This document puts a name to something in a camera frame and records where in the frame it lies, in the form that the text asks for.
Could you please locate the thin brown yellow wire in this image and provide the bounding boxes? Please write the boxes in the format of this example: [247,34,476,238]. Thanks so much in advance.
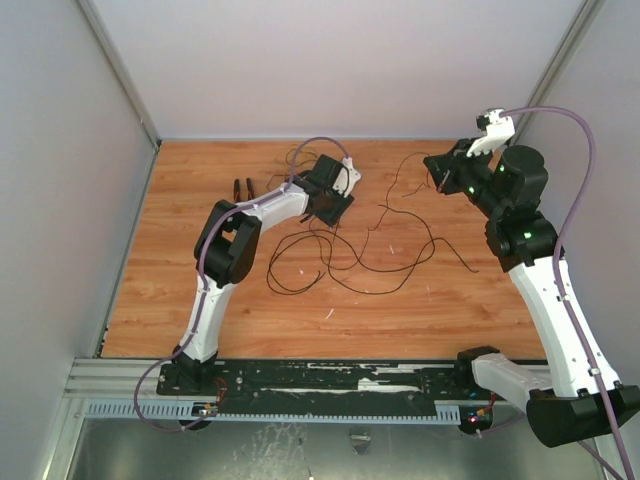
[264,144,321,189]

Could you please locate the black wire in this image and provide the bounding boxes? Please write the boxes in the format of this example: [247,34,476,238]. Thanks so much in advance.
[266,152,480,296]

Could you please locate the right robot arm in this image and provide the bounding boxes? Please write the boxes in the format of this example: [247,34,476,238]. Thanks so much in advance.
[423,139,639,447]

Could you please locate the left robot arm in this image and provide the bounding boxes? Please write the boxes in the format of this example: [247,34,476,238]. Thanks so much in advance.
[171,155,361,395]

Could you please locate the orange black combination pliers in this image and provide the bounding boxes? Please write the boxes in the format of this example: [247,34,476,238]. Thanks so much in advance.
[233,178,256,203]

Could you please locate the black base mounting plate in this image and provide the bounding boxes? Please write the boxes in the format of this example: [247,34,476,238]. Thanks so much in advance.
[156,359,498,416]

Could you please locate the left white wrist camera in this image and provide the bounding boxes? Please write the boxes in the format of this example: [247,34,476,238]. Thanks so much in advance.
[333,157,362,197]

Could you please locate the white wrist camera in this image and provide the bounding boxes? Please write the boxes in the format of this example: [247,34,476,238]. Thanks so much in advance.
[333,157,362,197]
[466,108,515,158]

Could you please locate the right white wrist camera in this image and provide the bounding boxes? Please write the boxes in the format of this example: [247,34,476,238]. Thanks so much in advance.
[466,108,515,158]

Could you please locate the right aluminium frame post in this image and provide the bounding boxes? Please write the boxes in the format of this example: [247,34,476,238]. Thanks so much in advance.
[519,0,606,126]

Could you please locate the aluminium frame post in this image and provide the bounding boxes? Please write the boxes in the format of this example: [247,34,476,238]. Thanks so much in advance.
[74,0,162,152]
[519,0,606,126]

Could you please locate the grey slotted cable duct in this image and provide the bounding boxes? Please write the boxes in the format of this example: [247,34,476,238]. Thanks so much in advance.
[83,398,461,425]

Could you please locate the left aluminium frame post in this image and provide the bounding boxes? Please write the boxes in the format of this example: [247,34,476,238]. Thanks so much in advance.
[74,0,162,152]

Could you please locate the aluminium front rail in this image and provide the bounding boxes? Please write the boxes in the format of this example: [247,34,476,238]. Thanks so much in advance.
[63,357,614,407]

